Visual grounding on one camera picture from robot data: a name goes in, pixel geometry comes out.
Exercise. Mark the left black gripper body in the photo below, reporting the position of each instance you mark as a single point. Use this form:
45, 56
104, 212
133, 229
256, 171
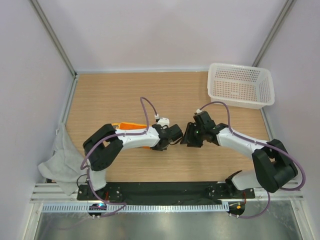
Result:
159, 148

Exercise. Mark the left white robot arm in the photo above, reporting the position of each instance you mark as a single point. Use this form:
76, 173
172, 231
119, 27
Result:
102, 148

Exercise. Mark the orange grey giraffe towel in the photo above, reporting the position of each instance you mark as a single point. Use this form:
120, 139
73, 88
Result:
128, 126

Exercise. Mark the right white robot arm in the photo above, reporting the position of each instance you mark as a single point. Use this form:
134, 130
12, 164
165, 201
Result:
272, 166

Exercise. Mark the right aluminium frame post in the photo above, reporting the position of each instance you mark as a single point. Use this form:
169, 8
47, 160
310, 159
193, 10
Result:
280, 19

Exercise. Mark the white perforated plastic basket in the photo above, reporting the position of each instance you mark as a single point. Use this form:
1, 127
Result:
240, 86

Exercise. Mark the white slotted cable duct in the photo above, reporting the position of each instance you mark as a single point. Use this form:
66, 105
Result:
101, 208

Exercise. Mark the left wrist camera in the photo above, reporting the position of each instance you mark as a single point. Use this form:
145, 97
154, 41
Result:
163, 121

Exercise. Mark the aluminium frame post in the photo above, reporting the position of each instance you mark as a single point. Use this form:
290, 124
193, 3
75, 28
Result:
52, 35
280, 19

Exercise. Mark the grey cloth at left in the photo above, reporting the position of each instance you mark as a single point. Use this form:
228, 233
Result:
64, 165

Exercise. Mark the left aluminium frame post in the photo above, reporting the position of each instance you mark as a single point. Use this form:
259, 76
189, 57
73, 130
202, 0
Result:
52, 35

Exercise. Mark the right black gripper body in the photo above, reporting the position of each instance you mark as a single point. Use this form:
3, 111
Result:
194, 135

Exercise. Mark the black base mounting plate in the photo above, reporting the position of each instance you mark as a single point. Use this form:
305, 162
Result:
193, 193

